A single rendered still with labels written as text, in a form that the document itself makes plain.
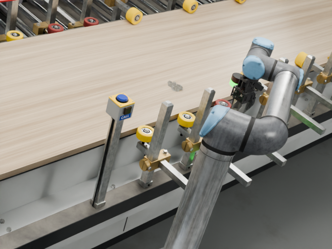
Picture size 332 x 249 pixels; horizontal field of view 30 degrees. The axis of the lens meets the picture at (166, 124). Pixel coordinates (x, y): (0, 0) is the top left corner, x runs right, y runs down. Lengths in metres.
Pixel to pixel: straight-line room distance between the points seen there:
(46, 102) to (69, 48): 0.50
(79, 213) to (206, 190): 0.68
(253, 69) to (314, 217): 1.79
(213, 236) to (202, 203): 1.60
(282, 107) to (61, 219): 0.96
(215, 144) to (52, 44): 1.41
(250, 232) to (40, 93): 1.60
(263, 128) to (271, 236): 1.89
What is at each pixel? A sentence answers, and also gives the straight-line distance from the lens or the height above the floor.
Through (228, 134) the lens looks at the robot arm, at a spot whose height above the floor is 1.39.
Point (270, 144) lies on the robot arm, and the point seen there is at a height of 1.39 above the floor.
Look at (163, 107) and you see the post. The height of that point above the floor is 1.11.
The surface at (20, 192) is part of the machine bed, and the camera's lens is 2.54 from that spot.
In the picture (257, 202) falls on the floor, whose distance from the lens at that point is 3.94.
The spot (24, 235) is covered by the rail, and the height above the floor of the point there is 0.70.
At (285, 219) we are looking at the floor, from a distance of 3.92.
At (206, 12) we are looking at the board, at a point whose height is 0.90.
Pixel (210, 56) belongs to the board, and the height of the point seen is 0.90.
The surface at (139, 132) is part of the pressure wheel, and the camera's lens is 2.62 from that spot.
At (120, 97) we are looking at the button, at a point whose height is 1.23.
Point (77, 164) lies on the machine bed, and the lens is 2.64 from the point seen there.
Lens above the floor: 2.44
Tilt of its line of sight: 34 degrees down
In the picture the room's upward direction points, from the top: 16 degrees clockwise
